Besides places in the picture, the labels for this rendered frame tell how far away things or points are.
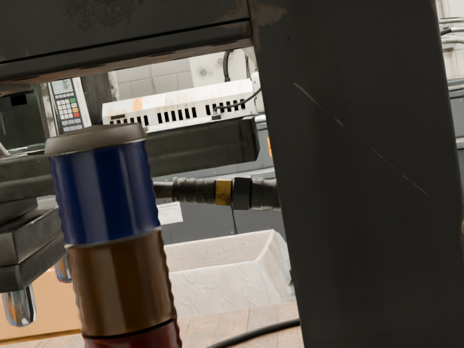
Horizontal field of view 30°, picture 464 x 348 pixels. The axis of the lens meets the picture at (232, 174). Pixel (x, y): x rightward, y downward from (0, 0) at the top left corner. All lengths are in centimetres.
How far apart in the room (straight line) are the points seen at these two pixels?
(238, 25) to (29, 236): 19
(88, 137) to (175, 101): 508
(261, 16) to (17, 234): 20
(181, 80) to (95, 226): 673
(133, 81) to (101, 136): 687
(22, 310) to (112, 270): 25
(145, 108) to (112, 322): 511
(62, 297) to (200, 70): 302
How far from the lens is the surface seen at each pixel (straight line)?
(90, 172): 32
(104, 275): 32
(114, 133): 32
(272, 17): 51
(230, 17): 51
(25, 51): 54
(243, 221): 511
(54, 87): 515
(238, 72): 564
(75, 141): 32
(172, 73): 706
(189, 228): 517
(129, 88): 719
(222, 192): 66
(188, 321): 121
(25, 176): 57
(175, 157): 54
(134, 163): 32
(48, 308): 294
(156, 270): 33
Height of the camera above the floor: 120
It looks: 6 degrees down
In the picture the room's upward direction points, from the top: 10 degrees counter-clockwise
